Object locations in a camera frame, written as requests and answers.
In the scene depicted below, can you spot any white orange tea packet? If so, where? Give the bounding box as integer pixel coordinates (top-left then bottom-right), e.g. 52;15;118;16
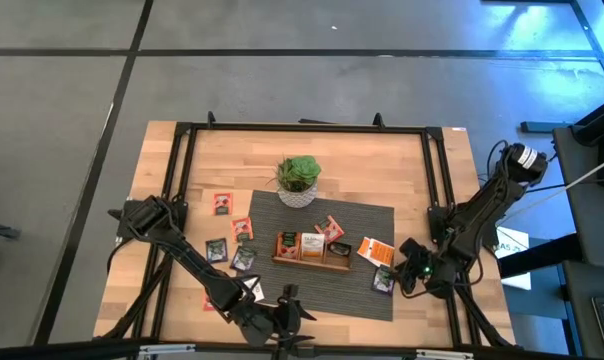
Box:
300;232;327;263
356;236;383;265
377;242;397;269
241;275;266;303

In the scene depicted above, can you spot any wooden three-compartment tea box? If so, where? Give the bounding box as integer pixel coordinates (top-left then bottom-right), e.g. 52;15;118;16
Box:
270;230;354;275

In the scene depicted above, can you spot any teal floor bar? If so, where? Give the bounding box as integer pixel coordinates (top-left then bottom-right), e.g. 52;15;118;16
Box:
520;121;574;134

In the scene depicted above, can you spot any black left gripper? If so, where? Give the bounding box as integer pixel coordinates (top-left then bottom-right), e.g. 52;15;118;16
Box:
239;283;317;360

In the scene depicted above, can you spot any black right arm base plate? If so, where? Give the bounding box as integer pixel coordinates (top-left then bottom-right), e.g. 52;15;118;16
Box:
429;202;501;247

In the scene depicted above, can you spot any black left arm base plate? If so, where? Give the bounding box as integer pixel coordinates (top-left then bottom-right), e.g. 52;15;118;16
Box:
109;199;189;240

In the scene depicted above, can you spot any dark desk with keyboard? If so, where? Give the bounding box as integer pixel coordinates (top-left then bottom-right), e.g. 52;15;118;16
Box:
561;259;604;360

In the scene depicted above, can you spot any thin white cord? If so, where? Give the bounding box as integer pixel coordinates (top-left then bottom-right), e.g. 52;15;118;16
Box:
501;152;604;221

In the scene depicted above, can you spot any silver metal bracket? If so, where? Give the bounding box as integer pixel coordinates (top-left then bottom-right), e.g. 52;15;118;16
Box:
415;348;476;360
139;343;196;355

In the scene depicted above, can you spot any succulent in patterned white pot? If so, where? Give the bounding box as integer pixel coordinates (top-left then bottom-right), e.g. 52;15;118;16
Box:
269;153;323;210

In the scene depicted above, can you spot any black angled beam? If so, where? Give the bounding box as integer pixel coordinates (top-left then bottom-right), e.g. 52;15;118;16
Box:
571;92;604;147

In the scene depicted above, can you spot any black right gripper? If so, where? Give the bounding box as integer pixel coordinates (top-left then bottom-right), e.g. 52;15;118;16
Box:
392;238;458;300

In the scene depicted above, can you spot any white printed box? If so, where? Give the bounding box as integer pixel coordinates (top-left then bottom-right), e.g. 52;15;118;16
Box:
495;225;532;291

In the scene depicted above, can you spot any grey woven placemat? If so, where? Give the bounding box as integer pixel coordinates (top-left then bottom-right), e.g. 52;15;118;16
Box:
234;188;396;323

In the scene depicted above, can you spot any black desk support beam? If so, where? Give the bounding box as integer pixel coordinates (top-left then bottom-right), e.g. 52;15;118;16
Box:
498;233;583;279

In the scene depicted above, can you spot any black metal table frame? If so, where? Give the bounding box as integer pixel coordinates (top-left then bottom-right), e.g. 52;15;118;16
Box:
0;110;604;360

